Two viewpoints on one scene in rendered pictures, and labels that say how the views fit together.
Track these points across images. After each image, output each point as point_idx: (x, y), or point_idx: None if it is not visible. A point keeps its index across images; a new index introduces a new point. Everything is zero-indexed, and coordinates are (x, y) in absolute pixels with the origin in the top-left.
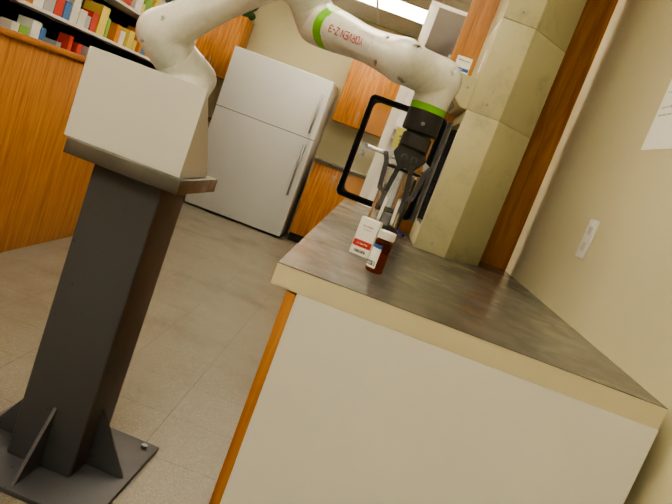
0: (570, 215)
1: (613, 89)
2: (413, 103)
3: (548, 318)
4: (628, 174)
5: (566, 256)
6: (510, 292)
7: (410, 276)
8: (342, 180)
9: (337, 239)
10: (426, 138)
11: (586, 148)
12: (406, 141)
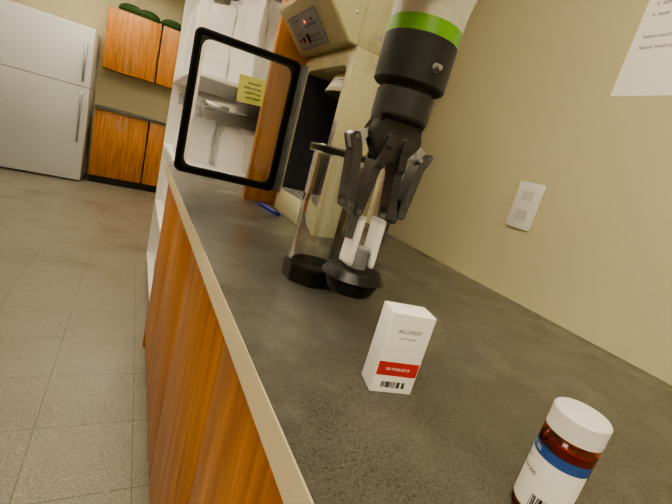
0: (463, 170)
1: (485, 21)
2: (409, 20)
3: (556, 332)
4: (591, 128)
5: (480, 220)
6: (453, 282)
7: (490, 398)
8: (179, 151)
9: (293, 328)
10: (432, 99)
11: (458, 92)
12: (400, 108)
